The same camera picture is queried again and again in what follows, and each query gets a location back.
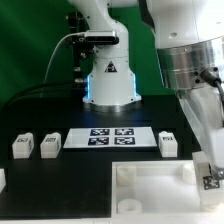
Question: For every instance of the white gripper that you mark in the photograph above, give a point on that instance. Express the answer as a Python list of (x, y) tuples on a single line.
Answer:
[(204, 112)]

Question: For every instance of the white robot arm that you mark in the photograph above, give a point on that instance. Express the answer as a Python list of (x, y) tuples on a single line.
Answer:
[(186, 38)]

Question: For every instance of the white fiducial tag sheet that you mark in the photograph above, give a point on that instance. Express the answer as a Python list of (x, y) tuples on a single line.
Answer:
[(110, 137)]

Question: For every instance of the white square tabletop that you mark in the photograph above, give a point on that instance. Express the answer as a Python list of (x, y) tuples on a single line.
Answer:
[(159, 192)]

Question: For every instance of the white obstacle fence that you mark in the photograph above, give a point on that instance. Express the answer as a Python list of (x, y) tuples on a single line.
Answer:
[(2, 180)]

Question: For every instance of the black camera on stand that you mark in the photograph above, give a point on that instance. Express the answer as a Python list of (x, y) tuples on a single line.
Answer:
[(83, 41)]

